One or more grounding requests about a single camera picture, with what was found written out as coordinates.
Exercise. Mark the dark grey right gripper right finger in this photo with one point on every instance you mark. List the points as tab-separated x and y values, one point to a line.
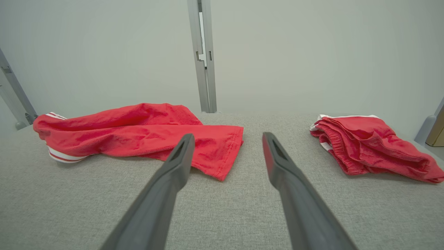
305	215

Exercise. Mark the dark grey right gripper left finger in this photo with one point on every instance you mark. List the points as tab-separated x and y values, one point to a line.
156	201

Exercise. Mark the red shirt with white cuffs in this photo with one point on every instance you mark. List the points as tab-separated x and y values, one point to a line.
121	135

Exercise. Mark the red shorts with white stripe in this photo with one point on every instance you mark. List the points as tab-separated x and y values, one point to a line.
374	146

